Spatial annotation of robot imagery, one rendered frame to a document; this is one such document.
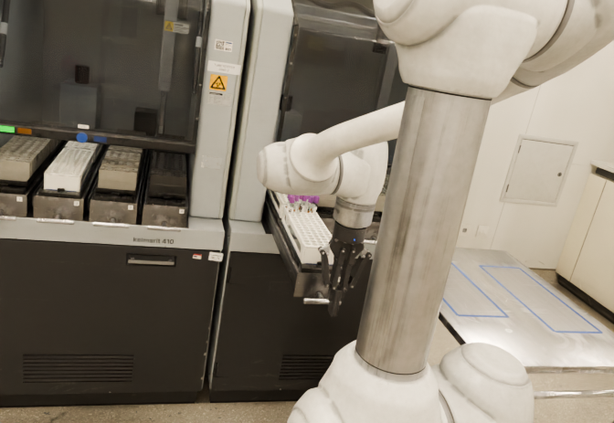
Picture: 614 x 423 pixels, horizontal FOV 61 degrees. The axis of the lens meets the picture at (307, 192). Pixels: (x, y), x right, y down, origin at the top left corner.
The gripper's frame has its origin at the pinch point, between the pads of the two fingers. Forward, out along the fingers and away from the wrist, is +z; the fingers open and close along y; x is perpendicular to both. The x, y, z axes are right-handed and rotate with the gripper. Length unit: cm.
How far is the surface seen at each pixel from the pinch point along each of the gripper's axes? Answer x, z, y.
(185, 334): -52, 45, 30
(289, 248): -26.2, -0.8, 6.1
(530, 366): 27.7, -1.9, -34.6
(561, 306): 3, -2, -63
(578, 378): -69, 80, -164
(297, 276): -11.7, 0.1, 6.7
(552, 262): -172, 64, -225
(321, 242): -19.4, -6.4, -0.6
